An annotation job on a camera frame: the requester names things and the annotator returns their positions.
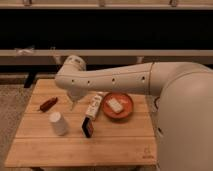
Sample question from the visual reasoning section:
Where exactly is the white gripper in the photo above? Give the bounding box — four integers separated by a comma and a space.
67, 88, 87, 111

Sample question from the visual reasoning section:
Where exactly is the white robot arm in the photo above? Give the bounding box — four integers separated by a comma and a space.
55, 55, 213, 171

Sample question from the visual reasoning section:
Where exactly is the white rectangular box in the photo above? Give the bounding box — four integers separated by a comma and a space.
86, 93, 103, 120

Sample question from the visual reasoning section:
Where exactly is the wooden table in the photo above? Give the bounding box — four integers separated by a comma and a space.
5, 79, 157, 168

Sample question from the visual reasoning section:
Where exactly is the white block on plate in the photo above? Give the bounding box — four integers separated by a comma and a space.
107, 98, 123, 113

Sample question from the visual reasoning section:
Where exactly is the orange plate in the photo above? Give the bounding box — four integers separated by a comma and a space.
102, 93, 134, 120

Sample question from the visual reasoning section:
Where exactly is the long wooden bench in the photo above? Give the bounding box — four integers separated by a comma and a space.
0, 49, 213, 66

